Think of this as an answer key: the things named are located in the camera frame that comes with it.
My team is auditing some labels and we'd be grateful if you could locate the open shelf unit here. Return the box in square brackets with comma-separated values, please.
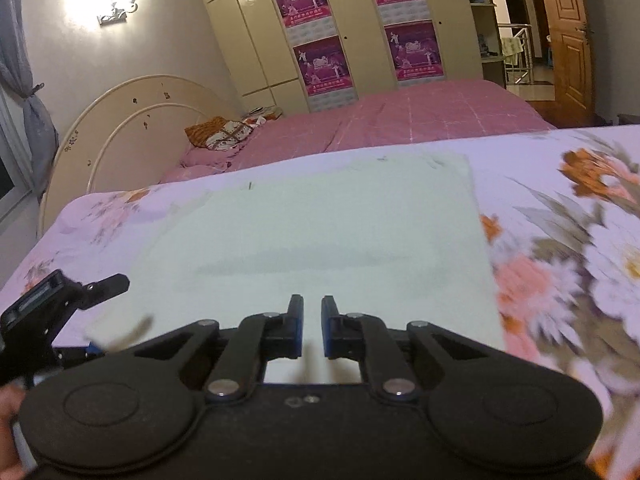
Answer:
[469, 0, 509, 88]

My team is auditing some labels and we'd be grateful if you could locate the cream curved headboard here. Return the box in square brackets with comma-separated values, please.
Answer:
[38, 74, 241, 235]

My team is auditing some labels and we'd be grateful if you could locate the cream wardrobe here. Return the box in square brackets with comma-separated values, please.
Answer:
[203, 0, 485, 115]

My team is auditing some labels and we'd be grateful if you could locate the purple poster lower left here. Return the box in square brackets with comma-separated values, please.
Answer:
[293, 36, 358, 113]

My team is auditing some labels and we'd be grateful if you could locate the purple poster upper left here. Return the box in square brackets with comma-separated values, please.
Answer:
[274, 0, 336, 47]

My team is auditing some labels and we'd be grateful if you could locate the wall lamp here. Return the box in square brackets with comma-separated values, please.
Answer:
[96, 0, 139, 27]

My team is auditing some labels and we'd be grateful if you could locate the person's left hand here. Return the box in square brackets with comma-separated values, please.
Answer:
[0, 384, 25, 480]

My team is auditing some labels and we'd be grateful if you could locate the pale cream small garment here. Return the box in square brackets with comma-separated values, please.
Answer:
[81, 152, 508, 356]

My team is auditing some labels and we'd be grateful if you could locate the grey curtain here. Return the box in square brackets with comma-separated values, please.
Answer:
[1, 0, 58, 200]

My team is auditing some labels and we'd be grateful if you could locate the pink checked bed cover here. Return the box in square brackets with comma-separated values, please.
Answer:
[226, 79, 554, 172]

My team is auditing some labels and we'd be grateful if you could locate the pink pillow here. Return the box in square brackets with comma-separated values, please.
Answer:
[160, 143, 244, 184]

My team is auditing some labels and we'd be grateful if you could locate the purple poster lower right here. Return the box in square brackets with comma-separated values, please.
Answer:
[384, 21, 445, 86]

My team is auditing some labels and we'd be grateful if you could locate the brown wooden door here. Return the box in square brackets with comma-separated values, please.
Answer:
[544, 0, 596, 127]

